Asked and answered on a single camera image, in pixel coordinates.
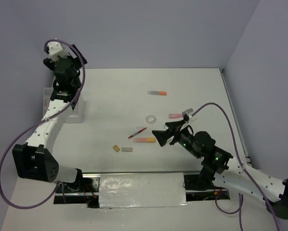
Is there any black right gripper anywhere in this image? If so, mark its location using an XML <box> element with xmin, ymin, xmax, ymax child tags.
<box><xmin>152</xmin><ymin>119</ymin><xmax>201</xmax><ymax>158</ymax></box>

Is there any pink orange highlighter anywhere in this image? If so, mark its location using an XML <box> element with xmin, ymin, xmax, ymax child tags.
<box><xmin>132</xmin><ymin>137</ymin><xmax>156</xmax><ymax>143</ymax></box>

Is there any red pen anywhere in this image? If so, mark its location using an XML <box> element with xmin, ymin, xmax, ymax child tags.
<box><xmin>128</xmin><ymin>127</ymin><xmax>147</xmax><ymax>139</ymax></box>

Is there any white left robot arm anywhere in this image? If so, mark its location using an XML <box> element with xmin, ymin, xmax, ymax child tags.
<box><xmin>12</xmin><ymin>41</ymin><xmax>87</xmax><ymax>192</ymax></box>

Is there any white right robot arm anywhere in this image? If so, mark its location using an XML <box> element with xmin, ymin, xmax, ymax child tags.
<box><xmin>152</xmin><ymin>120</ymin><xmax>288</xmax><ymax>219</ymax></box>

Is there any pink correction tape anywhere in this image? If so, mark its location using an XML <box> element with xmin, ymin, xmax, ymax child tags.
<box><xmin>168</xmin><ymin>114</ymin><xmax>183</xmax><ymax>119</ymax></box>

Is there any clear tape roll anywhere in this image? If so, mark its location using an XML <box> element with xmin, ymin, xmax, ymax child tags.
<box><xmin>145</xmin><ymin>115</ymin><xmax>157</xmax><ymax>124</ymax></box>

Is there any orange grey utility knife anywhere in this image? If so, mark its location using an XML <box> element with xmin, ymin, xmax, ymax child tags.
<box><xmin>147</xmin><ymin>90</ymin><xmax>167</xmax><ymax>96</ymax></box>

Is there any grey eraser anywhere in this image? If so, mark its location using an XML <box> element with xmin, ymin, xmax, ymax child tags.
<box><xmin>121</xmin><ymin>147</ymin><xmax>133</xmax><ymax>152</ymax></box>

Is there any white compartment box left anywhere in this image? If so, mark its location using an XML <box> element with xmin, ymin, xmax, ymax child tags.
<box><xmin>43</xmin><ymin>88</ymin><xmax>53</xmax><ymax>116</ymax></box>

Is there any white compartment box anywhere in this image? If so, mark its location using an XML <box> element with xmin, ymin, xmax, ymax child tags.
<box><xmin>43</xmin><ymin>88</ymin><xmax>53</xmax><ymax>116</ymax></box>
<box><xmin>65</xmin><ymin>95</ymin><xmax>85</xmax><ymax>124</ymax></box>

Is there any yellow eraser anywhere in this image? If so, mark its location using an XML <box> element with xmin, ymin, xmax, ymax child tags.
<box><xmin>113</xmin><ymin>145</ymin><xmax>120</xmax><ymax>152</ymax></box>

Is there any white compartment box right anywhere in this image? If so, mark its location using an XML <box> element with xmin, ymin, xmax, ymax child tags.
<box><xmin>65</xmin><ymin>95</ymin><xmax>85</xmax><ymax>124</ymax></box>

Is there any white taped cover panel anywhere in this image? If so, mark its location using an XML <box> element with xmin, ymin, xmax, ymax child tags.
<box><xmin>99</xmin><ymin>173</ymin><xmax>187</xmax><ymax>208</ymax></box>

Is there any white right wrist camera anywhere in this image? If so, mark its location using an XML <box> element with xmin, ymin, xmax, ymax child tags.
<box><xmin>182</xmin><ymin>108</ymin><xmax>197</xmax><ymax>125</ymax></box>

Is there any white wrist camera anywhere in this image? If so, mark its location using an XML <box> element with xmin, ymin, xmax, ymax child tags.
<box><xmin>182</xmin><ymin>108</ymin><xmax>197</xmax><ymax>125</ymax></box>
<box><xmin>45</xmin><ymin>41</ymin><xmax>70</xmax><ymax>62</ymax></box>

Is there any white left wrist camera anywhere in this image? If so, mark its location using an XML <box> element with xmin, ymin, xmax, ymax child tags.
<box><xmin>45</xmin><ymin>41</ymin><xmax>70</xmax><ymax>62</ymax></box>

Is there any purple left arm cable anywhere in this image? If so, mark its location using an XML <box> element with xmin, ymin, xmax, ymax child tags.
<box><xmin>0</xmin><ymin>38</ymin><xmax>87</xmax><ymax>209</ymax></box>

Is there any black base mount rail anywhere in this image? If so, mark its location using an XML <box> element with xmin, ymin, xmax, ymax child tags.
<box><xmin>53</xmin><ymin>172</ymin><xmax>230</xmax><ymax>209</ymax></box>

